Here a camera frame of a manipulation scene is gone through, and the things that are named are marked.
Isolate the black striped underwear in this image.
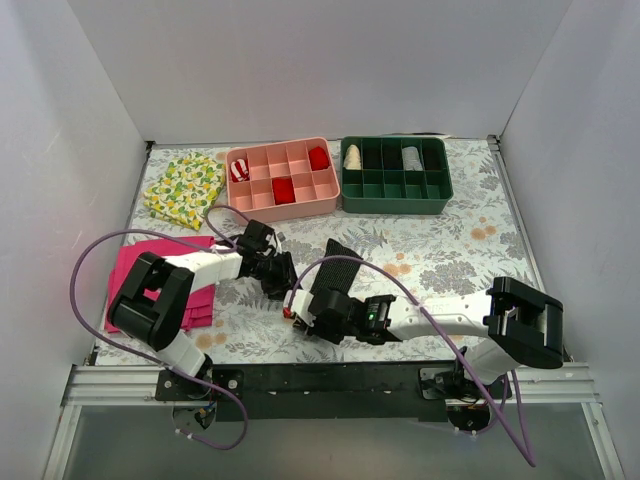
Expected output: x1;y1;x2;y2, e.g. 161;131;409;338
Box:
310;238;362;295

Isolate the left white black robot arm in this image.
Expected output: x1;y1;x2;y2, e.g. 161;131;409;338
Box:
107;220;297;400

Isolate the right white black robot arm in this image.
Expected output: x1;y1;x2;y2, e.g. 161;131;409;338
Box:
283;277;564;400

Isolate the red rolled cloth front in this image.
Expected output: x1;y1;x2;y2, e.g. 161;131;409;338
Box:
272;177;296;205

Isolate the red rolled cloth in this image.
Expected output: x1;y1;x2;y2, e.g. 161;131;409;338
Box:
272;177;296;205
308;147;330;171

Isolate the pink divided organizer box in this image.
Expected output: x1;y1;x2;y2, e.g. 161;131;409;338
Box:
226;137;340;223

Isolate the red white striped rolled sock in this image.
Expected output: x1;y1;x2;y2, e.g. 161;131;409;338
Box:
229;158;250;183

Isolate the magenta folded cloth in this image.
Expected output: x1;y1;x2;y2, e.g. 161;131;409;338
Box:
107;239;215;331

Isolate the lemon print folded cloth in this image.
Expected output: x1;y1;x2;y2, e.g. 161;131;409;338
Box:
143;153;226;231

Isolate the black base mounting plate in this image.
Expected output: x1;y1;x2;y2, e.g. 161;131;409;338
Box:
154;363;514;424

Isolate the red rolled cloth back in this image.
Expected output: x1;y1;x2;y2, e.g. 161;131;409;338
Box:
308;147;330;171

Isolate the cream rolled cloth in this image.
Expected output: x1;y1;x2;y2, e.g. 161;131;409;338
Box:
343;145;362;170

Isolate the green divided organizer box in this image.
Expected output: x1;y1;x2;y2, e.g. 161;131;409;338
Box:
340;136;454;215

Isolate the black rolled cloth left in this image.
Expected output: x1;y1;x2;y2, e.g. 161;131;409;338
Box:
362;147;383;170

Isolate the grey rolled cloth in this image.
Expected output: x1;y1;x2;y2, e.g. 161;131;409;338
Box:
401;146;423;171

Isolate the aluminium frame rail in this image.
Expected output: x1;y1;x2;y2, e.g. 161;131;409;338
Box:
44;362;624;479

